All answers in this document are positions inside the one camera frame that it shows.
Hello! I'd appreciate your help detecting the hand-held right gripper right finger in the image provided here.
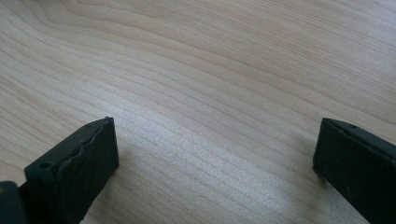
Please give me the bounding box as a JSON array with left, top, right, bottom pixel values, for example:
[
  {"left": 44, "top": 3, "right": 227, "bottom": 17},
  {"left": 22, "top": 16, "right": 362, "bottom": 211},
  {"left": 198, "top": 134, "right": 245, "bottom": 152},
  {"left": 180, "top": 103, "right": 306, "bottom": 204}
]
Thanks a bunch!
[{"left": 312, "top": 117, "right": 396, "bottom": 224}]

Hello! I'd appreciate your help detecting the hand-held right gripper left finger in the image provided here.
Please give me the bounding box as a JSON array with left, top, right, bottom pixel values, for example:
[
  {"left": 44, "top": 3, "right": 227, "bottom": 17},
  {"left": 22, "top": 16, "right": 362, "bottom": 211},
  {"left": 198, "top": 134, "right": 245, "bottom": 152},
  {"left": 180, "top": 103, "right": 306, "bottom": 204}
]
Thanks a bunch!
[{"left": 23, "top": 116, "right": 120, "bottom": 224}]

